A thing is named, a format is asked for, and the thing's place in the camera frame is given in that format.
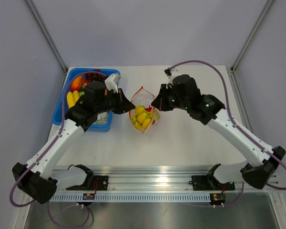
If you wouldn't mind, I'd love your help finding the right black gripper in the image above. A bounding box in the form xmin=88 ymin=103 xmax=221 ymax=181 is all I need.
xmin=152 ymin=84 xmax=189 ymax=112

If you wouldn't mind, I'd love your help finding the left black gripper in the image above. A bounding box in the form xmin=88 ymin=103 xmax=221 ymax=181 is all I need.
xmin=96 ymin=89 xmax=136 ymax=115

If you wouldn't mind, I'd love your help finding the red bell pepper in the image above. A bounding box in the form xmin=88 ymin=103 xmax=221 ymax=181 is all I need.
xmin=144 ymin=106 xmax=155 ymax=127

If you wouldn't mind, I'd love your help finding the clear zip top bag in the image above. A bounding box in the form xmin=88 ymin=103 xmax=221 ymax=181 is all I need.
xmin=129 ymin=84 xmax=160 ymax=135

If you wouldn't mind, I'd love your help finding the large yellow banana bunch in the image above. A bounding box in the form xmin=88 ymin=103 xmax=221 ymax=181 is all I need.
xmin=131 ymin=105 xmax=147 ymax=131

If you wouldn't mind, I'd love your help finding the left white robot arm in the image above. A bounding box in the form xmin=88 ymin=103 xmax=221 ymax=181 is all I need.
xmin=11 ymin=82 xmax=135 ymax=204

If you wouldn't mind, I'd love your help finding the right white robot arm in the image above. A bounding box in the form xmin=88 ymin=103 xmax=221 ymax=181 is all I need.
xmin=152 ymin=74 xmax=286 ymax=189

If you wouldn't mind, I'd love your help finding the green white cabbage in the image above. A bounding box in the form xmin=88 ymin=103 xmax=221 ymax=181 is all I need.
xmin=95 ymin=112 xmax=109 ymax=125

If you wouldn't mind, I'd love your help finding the blue plastic bin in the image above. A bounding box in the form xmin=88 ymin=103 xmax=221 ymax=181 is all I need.
xmin=52 ymin=67 xmax=121 ymax=132

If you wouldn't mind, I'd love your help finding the purple grape bunch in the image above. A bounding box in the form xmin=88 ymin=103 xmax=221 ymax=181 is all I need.
xmin=84 ymin=69 xmax=108 ymax=82

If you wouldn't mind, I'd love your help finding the orange mango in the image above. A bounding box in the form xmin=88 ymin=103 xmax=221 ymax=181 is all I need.
xmin=71 ymin=75 xmax=86 ymax=92

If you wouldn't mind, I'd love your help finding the small yellow banana bunch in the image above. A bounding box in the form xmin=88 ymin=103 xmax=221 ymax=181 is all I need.
xmin=66 ymin=90 xmax=80 ymax=108

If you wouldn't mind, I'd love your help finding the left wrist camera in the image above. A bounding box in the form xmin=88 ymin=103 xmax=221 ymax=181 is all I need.
xmin=104 ymin=73 xmax=121 ymax=93

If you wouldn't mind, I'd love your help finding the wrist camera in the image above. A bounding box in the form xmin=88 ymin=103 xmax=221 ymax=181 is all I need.
xmin=164 ymin=68 xmax=178 ymax=77
xmin=104 ymin=73 xmax=121 ymax=93

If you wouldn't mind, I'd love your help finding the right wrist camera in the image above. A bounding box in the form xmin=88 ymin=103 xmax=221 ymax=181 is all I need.
xmin=164 ymin=68 xmax=178 ymax=77

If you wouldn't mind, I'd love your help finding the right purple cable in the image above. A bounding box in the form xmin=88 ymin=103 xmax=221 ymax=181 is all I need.
xmin=168 ymin=60 xmax=286 ymax=208

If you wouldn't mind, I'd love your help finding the aluminium mounting rail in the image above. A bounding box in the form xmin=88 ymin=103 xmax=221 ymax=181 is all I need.
xmin=22 ymin=164 xmax=281 ymax=193

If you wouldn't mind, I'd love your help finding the right aluminium frame post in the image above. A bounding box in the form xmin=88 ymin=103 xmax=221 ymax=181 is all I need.
xmin=230 ymin=0 xmax=276 ymax=72

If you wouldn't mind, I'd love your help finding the aluminium frame post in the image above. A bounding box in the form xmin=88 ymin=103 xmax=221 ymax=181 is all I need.
xmin=230 ymin=0 xmax=276 ymax=72
xmin=24 ymin=0 xmax=68 ymax=74

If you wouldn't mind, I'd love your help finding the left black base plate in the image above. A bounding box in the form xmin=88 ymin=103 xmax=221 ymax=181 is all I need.
xmin=86 ymin=175 xmax=109 ymax=191

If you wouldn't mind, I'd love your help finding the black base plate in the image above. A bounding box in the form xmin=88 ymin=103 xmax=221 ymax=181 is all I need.
xmin=86 ymin=175 xmax=109 ymax=191
xmin=188 ymin=175 xmax=235 ymax=191

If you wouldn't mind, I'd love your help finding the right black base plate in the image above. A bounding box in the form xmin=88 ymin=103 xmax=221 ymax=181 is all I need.
xmin=188 ymin=175 xmax=235 ymax=191

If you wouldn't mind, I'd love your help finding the white slotted cable duct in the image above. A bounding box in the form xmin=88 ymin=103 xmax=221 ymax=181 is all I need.
xmin=51 ymin=192 xmax=211 ymax=203

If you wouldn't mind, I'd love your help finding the left aluminium frame post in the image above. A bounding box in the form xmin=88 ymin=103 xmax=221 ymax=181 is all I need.
xmin=24 ymin=0 xmax=68 ymax=74

